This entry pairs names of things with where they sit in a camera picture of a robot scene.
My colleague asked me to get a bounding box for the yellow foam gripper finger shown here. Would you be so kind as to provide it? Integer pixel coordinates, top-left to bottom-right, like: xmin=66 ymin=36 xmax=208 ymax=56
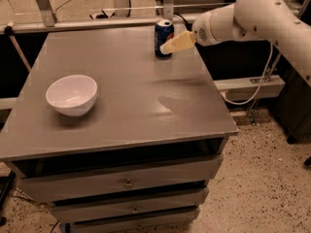
xmin=159 ymin=31 xmax=195 ymax=54

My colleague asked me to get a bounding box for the blue pepsi can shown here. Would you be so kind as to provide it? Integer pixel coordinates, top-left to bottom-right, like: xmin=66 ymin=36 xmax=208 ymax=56
xmin=155 ymin=18 xmax=174 ymax=59

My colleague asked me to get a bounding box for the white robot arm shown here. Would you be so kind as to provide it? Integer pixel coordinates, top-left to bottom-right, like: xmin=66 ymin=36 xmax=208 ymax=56
xmin=159 ymin=0 xmax=311 ymax=85

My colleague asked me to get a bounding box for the black power plug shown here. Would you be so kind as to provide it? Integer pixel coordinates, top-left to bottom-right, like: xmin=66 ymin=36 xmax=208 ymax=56
xmin=89 ymin=11 xmax=115 ymax=19

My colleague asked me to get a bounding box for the white bowl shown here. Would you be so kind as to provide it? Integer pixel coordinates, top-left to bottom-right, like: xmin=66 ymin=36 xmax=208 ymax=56
xmin=46 ymin=75 xmax=98 ymax=117

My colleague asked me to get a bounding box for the grey drawer cabinet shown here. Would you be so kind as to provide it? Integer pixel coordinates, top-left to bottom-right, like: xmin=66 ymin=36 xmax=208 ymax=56
xmin=0 ymin=24 xmax=239 ymax=233

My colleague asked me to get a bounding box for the top grey drawer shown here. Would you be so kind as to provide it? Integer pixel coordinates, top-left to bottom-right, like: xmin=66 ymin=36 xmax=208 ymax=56
xmin=17 ymin=155 xmax=223 ymax=203

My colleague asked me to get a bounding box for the grey drawer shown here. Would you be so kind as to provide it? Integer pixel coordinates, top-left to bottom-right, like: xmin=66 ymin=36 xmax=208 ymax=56
xmin=17 ymin=155 xmax=223 ymax=203
xmin=52 ymin=187 xmax=209 ymax=222
xmin=72 ymin=207 xmax=199 ymax=233

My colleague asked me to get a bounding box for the bottom grey drawer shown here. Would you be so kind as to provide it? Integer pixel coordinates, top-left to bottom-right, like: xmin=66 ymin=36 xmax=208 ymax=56
xmin=72 ymin=207 xmax=199 ymax=233

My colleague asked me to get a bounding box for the wooden stick with black tape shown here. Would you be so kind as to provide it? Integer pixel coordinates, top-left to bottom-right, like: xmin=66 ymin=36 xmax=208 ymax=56
xmin=4 ymin=20 xmax=31 ymax=72

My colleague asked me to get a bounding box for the middle grey drawer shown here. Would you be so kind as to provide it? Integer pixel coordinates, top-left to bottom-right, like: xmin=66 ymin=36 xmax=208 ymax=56
xmin=52 ymin=187 xmax=209 ymax=222

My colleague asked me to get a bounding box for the white cable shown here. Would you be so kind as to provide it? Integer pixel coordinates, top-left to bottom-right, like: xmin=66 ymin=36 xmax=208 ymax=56
xmin=221 ymin=41 xmax=275 ymax=106

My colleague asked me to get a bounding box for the metal frame rail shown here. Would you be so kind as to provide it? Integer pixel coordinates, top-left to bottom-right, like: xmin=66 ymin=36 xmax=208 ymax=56
xmin=0 ymin=9 xmax=208 ymax=35

